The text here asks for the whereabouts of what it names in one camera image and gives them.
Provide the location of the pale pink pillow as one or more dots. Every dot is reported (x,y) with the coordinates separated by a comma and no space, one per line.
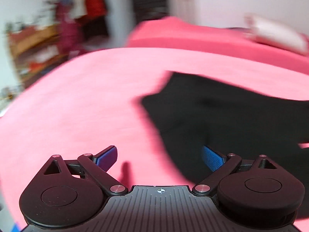
(273,33)

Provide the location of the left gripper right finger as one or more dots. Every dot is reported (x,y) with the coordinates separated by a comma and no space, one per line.
(253,193)

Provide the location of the red hanging clothes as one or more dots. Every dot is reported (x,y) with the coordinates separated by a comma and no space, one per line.
(79,22)

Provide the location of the black pants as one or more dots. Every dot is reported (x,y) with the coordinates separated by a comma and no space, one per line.
(192,112)

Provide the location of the pink bed sheet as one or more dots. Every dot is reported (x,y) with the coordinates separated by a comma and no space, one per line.
(172,32)

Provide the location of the pink fleece blanket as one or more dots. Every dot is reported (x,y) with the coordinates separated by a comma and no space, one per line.
(91,102)

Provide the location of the wooden shelf unit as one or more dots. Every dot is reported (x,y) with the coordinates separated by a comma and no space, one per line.
(34,52)

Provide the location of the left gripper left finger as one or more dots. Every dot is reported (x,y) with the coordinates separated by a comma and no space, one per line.
(66,193)

